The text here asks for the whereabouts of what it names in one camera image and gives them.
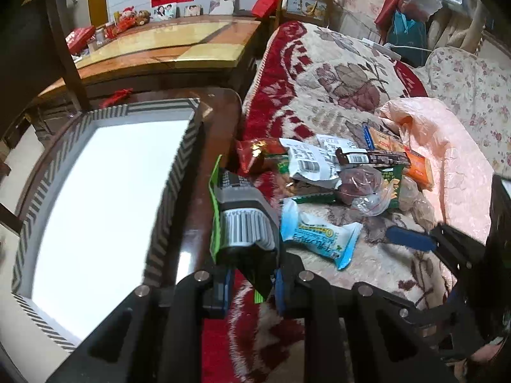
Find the blue cracker pack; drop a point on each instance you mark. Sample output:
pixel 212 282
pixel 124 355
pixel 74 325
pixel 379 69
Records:
pixel 377 140

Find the plush toy figures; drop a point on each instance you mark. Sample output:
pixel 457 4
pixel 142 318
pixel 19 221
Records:
pixel 129 18

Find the orange cracker pack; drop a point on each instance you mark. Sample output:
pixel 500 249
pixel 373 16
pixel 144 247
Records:
pixel 419 170

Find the clear bag of plums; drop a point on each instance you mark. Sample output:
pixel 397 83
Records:
pixel 364 189

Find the white barcode snack packet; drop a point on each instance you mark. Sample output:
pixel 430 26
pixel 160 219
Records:
pixel 317 165

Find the red tassel ornament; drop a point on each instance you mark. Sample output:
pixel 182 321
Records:
pixel 116 98

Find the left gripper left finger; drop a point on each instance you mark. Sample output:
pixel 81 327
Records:
pixel 222 292

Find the red foil snack packet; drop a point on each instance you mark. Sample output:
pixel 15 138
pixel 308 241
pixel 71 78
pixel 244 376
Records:
pixel 258 155

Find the wooden shelf rack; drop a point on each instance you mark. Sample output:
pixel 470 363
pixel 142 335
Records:
pixel 316 12

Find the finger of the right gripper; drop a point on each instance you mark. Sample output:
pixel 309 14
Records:
pixel 412 239

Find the dark brown chocolate bar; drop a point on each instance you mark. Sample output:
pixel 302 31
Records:
pixel 375 158

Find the dark wooden chair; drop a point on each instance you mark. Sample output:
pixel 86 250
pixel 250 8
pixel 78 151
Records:
pixel 188 238

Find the green cracker snack packet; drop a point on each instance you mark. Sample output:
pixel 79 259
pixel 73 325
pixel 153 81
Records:
pixel 314 194

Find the clear bag of brown snacks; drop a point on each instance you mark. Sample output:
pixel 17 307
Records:
pixel 411 199

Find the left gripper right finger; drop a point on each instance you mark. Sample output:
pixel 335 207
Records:
pixel 280 292

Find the pink plastic bag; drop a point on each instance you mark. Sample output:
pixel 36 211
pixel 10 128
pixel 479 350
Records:
pixel 461 193

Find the blue milk sachima packet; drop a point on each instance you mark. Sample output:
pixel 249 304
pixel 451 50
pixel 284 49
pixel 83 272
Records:
pixel 325 239

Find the grey green snack packet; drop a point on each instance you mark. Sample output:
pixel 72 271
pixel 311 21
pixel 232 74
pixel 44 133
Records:
pixel 245 232

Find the framed wedding photo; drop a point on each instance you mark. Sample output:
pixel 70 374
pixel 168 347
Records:
pixel 222 7

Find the chevron patterned white tray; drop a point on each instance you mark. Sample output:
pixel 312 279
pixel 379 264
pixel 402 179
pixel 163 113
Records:
pixel 97 223

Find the red floral blanket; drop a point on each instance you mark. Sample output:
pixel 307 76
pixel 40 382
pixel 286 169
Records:
pixel 316 81

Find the red gift bag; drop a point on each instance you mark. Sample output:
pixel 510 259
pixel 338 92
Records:
pixel 263 9

